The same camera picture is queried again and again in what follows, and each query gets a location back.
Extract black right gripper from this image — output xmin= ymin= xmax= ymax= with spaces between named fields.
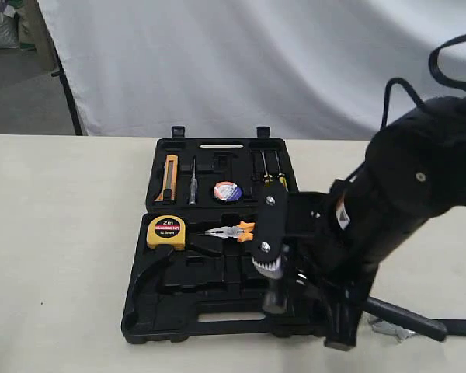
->
xmin=290 ymin=162 xmax=447 ymax=351

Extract adjustable wrench black handle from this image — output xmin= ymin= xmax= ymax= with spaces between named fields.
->
xmin=367 ymin=316 xmax=466 ymax=343

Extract electrical tape roll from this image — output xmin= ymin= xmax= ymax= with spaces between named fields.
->
xmin=213 ymin=181 xmax=243 ymax=203

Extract steel claw hammer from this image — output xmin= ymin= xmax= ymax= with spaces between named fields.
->
xmin=258 ymin=254 xmax=287 ymax=315

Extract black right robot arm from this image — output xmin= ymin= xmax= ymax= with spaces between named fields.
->
xmin=285 ymin=97 xmax=466 ymax=350

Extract black plastic tool case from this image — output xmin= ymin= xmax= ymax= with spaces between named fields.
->
xmin=120 ymin=125 xmax=335 ymax=344

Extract small yellow black screwdriver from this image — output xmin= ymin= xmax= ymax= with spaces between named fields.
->
xmin=274 ymin=151 xmax=288 ymax=190

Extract clear voltage tester screwdriver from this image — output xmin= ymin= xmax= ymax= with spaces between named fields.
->
xmin=189 ymin=158 xmax=198 ymax=205

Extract yellow tape measure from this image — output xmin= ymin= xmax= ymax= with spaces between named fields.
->
xmin=146 ymin=215 xmax=186 ymax=251

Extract orange utility knife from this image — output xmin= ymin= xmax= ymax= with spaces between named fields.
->
xmin=155 ymin=155 xmax=179 ymax=202

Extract white backdrop cloth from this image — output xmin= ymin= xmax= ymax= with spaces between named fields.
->
xmin=40 ymin=1 xmax=466 ymax=139

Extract black backdrop stand pole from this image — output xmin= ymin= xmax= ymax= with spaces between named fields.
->
xmin=50 ymin=45 xmax=84 ymax=136

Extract cardboard box in background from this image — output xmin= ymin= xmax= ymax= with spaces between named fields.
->
xmin=16 ymin=0 xmax=58 ymax=71

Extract white sack in background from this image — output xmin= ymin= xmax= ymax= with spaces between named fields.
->
xmin=0 ymin=1 xmax=19 ymax=49

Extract orange handled pliers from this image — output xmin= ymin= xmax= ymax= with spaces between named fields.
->
xmin=189 ymin=221 xmax=256 ymax=244

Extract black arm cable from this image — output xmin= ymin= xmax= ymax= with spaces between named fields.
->
xmin=380 ymin=33 xmax=466 ymax=129

